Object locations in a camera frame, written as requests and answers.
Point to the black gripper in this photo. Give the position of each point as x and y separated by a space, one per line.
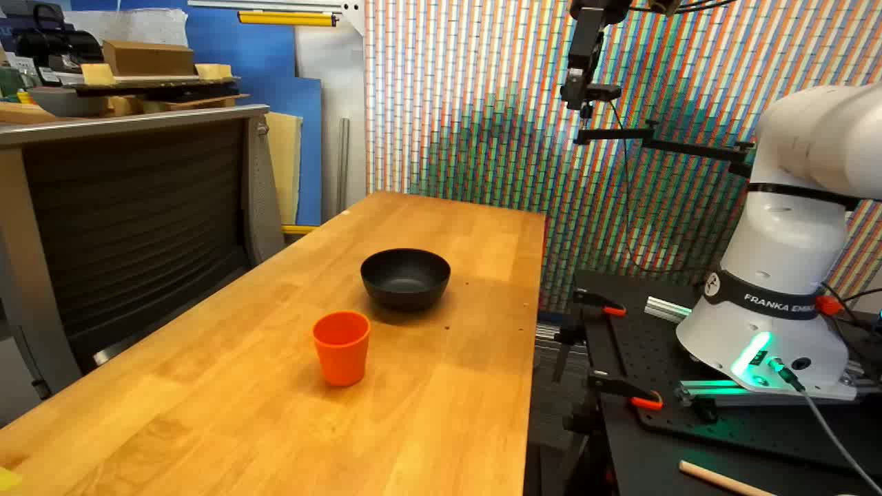
594 18

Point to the orange plastic cup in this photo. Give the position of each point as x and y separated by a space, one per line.
339 354

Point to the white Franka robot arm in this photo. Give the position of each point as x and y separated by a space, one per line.
788 250

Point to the black bowl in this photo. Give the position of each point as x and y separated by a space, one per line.
405 276

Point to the colourful patterned backdrop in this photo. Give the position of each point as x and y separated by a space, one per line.
478 112

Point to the grey metal pole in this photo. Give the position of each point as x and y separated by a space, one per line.
343 167

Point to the yellow bar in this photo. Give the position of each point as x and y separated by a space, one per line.
288 18

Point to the beige foam board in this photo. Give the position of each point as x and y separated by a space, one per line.
285 167

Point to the blue board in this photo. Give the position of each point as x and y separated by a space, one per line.
265 65

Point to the red button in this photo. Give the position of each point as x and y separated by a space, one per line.
828 306

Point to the black breadboard base table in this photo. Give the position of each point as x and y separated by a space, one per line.
735 443

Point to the wooden stick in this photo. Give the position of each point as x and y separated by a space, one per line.
726 481

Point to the brown cardboard box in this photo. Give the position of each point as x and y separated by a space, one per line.
146 58

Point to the grey cabinet with boxes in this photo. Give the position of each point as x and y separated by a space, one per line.
138 229

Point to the black bag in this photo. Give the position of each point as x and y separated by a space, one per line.
57 43

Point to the black camera on stand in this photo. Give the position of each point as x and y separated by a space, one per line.
588 94

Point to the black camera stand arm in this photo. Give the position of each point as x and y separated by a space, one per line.
663 141

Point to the silver metal bracket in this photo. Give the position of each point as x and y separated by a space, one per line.
666 309

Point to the aluminium rail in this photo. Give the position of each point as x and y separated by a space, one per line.
718 389

